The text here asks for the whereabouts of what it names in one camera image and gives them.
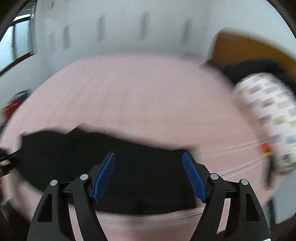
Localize pink plaid bed sheet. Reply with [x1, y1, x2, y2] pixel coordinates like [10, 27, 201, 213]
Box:
[0, 54, 276, 241]

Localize red items on shelf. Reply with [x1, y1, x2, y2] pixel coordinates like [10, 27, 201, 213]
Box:
[3, 89, 31, 121]

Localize dark framed window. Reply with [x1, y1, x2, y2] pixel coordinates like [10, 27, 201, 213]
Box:
[1, 14, 34, 75]

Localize black clothing pile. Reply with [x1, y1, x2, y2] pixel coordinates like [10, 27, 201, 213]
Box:
[221, 59, 295, 94]

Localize white spotted pillow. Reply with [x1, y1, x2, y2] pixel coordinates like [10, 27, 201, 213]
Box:
[233, 73, 295, 172]

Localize black pants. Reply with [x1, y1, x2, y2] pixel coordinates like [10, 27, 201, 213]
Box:
[16, 128, 196, 215]

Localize orange wooden headboard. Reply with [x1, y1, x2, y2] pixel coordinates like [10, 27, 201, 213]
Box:
[209, 31, 295, 77]

